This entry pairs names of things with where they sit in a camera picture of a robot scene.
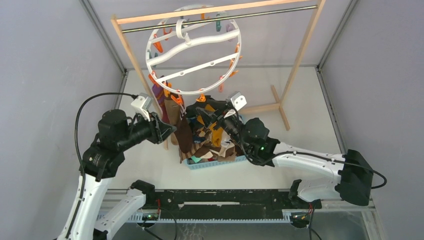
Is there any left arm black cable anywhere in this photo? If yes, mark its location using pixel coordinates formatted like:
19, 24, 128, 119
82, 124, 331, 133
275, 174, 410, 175
64, 92, 138, 240

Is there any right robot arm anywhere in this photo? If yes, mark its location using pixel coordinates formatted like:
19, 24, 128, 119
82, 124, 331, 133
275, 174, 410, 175
195, 106, 376, 208

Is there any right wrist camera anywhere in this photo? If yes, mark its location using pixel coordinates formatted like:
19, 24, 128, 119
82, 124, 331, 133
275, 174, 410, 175
224, 91, 247, 118

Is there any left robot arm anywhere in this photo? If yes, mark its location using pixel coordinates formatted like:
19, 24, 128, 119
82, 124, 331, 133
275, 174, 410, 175
58, 109, 177, 240

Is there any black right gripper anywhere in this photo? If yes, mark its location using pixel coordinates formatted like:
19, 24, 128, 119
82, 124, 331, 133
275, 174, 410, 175
196, 100, 249, 151

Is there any light blue sock basket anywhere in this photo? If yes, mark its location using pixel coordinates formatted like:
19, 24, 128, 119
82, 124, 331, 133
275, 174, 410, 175
182, 156, 247, 170

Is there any pile of mixed socks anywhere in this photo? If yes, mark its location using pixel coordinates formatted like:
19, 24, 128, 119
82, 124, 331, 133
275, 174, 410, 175
179, 95, 243, 164

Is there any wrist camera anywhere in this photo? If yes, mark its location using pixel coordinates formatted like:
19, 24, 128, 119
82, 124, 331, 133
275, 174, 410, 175
130, 93, 153, 122
224, 91, 247, 118

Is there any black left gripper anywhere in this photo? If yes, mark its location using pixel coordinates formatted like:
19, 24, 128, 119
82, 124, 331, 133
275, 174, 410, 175
118, 107, 177, 150

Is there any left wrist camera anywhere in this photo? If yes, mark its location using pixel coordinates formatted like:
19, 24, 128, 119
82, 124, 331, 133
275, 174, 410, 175
130, 93, 153, 122

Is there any orange clothespin clip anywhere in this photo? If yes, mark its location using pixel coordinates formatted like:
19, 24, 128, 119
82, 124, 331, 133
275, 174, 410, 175
169, 89, 184, 107
148, 71, 167, 88
196, 88, 207, 103

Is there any white round clip hanger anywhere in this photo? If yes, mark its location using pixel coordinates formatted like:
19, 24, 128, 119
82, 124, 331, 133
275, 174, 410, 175
145, 10, 242, 96

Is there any tan brown sock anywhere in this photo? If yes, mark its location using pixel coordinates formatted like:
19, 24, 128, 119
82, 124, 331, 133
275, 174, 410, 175
164, 95, 194, 154

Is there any purple striped sock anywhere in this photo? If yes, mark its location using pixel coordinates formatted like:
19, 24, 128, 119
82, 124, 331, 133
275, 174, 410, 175
152, 83, 170, 123

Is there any teal clothespin clip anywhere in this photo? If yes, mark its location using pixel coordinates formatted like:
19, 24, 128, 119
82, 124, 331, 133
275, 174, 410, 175
215, 13, 223, 32

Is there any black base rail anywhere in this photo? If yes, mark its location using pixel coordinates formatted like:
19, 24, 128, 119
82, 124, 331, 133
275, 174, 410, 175
129, 180, 322, 222

